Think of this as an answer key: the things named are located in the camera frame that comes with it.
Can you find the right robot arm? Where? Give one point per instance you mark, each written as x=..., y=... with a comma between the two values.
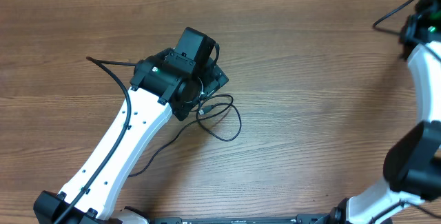
x=411, y=171

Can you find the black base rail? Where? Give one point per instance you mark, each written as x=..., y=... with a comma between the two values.
x=237, y=220

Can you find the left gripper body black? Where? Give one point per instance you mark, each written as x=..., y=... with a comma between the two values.
x=210, y=79

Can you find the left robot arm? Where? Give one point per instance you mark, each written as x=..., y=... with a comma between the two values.
x=170, y=83

